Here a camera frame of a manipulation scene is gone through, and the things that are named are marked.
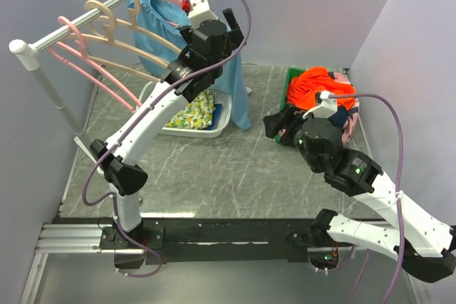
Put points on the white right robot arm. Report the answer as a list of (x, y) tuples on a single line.
[(423, 245)]

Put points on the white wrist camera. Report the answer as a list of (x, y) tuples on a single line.
[(326, 106), (196, 12)]

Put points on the orange garment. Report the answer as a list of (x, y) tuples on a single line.
[(301, 91)]

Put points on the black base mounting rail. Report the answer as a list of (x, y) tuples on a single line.
[(191, 239)]

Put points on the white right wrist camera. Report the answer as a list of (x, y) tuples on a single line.
[(326, 106)]

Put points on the aluminium frame rail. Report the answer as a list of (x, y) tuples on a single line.
[(69, 238)]

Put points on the beige hanger left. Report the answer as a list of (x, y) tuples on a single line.
[(121, 67)]

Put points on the beige hanger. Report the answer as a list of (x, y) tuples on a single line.
[(110, 24), (121, 67)]

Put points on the green plastic tray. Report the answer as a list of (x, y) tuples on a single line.
[(291, 73)]

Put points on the light blue shorts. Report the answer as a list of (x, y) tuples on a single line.
[(162, 17)]

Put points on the navy pink floral garment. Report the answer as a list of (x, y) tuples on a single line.
[(346, 116)]

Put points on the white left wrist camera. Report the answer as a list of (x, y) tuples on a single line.
[(196, 12)]

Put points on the lemon print cloth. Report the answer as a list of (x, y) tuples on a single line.
[(197, 115)]

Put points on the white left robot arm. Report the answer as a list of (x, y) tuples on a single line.
[(118, 156)]

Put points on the white metal clothes rack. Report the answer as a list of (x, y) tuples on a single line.
[(27, 54)]

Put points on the beige hanger right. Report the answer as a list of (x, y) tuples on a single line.
[(110, 24)]

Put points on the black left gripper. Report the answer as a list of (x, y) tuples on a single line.
[(234, 35)]

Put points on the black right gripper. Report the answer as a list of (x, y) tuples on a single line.
[(273, 122)]

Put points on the white plastic laundry basket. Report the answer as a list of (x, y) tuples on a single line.
[(219, 97)]

